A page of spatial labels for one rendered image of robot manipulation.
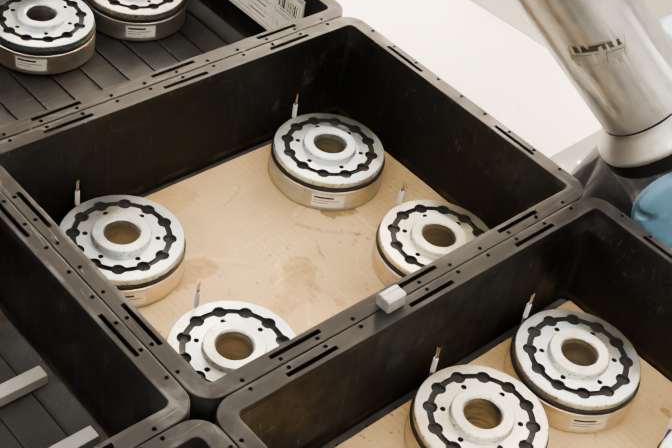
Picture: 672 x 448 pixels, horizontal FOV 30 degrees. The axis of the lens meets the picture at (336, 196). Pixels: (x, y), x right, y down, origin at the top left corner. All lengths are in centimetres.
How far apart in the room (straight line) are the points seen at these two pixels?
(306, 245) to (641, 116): 30
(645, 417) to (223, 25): 60
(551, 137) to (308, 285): 53
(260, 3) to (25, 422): 53
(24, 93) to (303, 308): 36
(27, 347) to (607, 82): 50
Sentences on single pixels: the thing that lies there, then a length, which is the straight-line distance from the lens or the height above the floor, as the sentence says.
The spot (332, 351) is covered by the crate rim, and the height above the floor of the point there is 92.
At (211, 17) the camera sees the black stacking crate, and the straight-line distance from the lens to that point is 134.
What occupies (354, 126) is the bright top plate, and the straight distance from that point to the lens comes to 116.
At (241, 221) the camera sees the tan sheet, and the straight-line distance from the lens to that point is 109.
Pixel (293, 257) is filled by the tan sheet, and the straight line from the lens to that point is 107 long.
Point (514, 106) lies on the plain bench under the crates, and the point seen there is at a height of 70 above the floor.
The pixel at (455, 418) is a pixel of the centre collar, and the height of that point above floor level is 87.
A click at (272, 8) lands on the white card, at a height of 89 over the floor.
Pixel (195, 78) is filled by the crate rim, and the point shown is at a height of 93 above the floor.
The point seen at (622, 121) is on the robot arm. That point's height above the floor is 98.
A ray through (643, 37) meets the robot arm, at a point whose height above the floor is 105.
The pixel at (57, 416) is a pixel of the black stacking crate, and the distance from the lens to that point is 94.
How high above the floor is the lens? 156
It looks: 40 degrees down
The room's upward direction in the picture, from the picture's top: 11 degrees clockwise
